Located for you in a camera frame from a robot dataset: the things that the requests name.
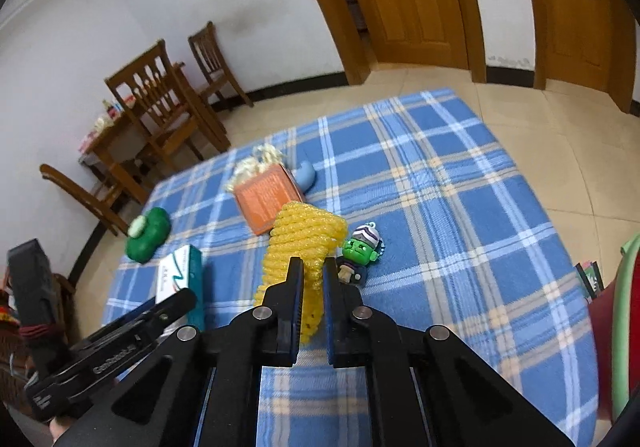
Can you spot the wooden chair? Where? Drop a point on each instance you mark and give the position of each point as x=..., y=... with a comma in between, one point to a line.
x=100, y=201
x=214, y=67
x=163, y=107

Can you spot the front wooden chair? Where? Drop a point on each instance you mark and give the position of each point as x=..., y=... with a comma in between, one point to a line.
x=100, y=201

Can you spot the green monster keychain figure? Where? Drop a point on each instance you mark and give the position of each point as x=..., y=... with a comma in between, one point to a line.
x=363, y=248

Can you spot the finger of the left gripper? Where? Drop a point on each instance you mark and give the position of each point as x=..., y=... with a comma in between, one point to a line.
x=152, y=323
x=133, y=314

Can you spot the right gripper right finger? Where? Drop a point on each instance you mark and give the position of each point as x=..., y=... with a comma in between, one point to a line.
x=426, y=388

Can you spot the white mesh bag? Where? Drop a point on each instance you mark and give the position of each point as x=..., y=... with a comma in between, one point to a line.
x=262, y=157

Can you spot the far wooden chair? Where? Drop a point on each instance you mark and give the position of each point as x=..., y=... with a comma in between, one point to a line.
x=214, y=67

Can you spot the near wooden chair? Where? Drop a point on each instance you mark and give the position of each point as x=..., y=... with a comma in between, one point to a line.
x=163, y=107

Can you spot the white tissue box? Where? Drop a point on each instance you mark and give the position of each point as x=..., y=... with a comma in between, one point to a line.
x=183, y=269

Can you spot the blue plaid tablecloth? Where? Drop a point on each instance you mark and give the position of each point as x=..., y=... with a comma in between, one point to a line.
x=467, y=245

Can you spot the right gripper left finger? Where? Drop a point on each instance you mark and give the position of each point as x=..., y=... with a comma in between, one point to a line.
x=200, y=389

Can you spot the red bin green rim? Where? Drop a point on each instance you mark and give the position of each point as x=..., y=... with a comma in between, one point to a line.
x=614, y=318

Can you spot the person's left hand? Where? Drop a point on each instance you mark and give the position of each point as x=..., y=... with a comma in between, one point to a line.
x=59, y=425

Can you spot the right wooden door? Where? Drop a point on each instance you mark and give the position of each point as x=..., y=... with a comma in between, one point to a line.
x=579, y=41

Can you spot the green round toy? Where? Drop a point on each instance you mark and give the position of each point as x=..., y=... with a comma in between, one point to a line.
x=146, y=234

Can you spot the orange snack packet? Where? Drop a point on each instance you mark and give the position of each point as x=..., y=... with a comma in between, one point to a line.
x=261, y=197

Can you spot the light blue object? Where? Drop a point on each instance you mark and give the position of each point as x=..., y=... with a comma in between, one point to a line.
x=305, y=176

